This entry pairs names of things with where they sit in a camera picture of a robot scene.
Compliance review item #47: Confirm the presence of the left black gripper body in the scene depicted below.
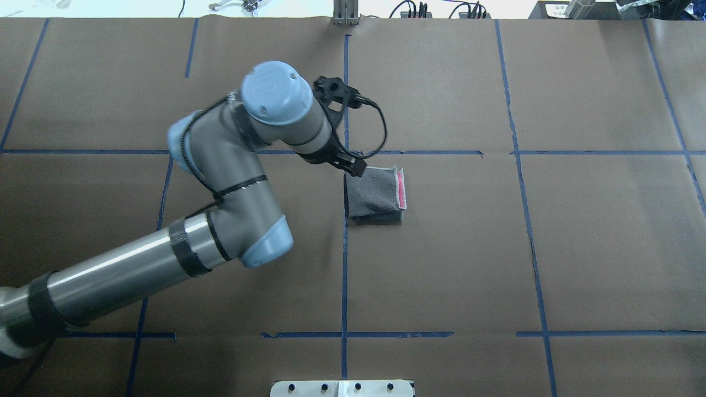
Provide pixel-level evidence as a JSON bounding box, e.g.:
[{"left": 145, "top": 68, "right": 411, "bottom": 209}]
[{"left": 298, "top": 132, "right": 367, "bottom": 178}]

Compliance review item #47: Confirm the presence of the pink microfiber towel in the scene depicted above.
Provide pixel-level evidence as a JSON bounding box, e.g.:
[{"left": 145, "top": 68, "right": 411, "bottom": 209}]
[{"left": 344, "top": 167, "right": 408, "bottom": 226}]

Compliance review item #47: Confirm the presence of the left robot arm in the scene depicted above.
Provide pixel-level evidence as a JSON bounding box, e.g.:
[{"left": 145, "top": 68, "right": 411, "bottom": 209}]
[{"left": 2, "top": 61, "right": 381, "bottom": 368}]

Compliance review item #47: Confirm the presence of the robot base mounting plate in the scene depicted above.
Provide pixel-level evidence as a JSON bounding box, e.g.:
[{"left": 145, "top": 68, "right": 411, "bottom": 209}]
[{"left": 270, "top": 379, "right": 416, "bottom": 396}]

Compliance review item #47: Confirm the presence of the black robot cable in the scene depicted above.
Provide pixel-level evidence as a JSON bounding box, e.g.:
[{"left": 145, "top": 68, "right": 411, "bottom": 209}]
[{"left": 347, "top": 99, "right": 388, "bottom": 160}]

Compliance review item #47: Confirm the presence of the aluminium frame post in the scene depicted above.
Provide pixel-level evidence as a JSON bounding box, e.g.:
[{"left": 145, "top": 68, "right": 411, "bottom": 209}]
[{"left": 332, "top": 0, "right": 360, "bottom": 26}]

